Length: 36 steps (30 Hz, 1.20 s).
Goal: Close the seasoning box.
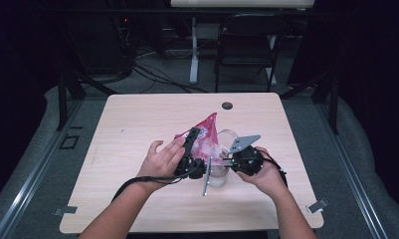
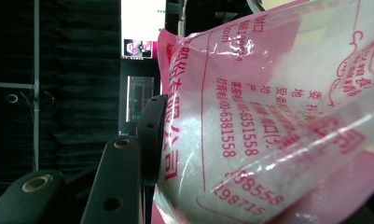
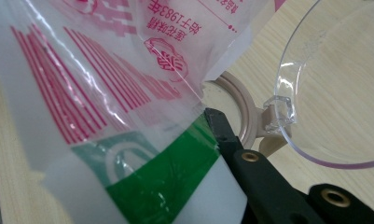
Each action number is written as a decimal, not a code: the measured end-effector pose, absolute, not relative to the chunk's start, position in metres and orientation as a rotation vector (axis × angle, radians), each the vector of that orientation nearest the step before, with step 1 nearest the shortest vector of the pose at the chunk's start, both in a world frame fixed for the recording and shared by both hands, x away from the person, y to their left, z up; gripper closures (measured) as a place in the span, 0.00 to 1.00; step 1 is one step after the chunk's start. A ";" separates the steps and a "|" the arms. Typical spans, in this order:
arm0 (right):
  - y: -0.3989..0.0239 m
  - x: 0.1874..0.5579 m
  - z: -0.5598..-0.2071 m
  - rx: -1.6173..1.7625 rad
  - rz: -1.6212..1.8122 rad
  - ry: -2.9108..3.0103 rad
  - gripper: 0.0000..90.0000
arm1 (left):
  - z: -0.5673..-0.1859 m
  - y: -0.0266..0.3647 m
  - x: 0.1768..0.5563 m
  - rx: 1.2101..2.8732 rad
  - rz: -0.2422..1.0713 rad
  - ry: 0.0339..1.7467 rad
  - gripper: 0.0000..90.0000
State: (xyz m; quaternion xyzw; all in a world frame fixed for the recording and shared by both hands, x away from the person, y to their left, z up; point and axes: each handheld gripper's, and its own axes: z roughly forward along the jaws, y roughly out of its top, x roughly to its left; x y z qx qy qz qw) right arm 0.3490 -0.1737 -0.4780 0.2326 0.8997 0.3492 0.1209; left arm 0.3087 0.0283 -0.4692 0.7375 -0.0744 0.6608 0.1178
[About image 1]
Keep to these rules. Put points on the grey tape tab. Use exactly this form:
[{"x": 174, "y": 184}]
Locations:
[
  {"x": 317, "y": 206},
  {"x": 66, "y": 210}
]

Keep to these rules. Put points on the person's left hand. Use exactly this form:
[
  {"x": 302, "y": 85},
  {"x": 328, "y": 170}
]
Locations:
[{"x": 160, "y": 164}]

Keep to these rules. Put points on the pink white plastic bag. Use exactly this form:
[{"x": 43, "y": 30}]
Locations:
[{"x": 207, "y": 139}]

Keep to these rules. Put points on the white desk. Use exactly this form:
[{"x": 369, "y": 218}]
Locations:
[{"x": 240, "y": 3}]

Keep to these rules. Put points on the black table grommet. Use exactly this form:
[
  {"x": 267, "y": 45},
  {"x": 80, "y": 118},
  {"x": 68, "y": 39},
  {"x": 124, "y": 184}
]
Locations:
[{"x": 227, "y": 106}]

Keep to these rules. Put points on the black folding chair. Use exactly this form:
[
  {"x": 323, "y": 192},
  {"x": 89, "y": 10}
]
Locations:
[{"x": 250, "y": 25}]

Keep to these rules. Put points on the dark computer cabinet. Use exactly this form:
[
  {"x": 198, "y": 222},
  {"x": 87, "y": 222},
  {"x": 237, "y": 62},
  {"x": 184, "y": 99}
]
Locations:
[{"x": 100, "y": 46}]

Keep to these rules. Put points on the person's right hand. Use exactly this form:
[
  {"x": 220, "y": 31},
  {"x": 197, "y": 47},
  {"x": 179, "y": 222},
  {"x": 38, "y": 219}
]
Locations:
[{"x": 268, "y": 179}]

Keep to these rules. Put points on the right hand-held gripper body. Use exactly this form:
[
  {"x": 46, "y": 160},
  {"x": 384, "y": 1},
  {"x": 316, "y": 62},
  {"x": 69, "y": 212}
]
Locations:
[{"x": 248, "y": 161}]

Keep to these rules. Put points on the black metal stand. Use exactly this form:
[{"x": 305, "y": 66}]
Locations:
[
  {"x": 62, "y": 99},
  {"x": 334, "y": 106}
]

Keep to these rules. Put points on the black floor tape strip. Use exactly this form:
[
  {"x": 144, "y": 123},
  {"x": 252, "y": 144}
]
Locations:
[{"x": 76, "y": 127}]

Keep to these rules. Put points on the aluminium floor rail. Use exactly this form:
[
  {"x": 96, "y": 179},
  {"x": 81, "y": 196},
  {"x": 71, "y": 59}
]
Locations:
[
  {"x": 23, "y": 195},
  {"x": 362, "y": 199}
]

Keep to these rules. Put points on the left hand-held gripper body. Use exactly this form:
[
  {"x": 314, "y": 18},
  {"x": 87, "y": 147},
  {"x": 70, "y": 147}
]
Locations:
[{"x": 192, "y": 167}]

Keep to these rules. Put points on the grey box under desk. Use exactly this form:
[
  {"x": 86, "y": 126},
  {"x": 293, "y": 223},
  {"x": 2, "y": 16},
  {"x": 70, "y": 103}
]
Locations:
[{"x": 207, "y": 31}]

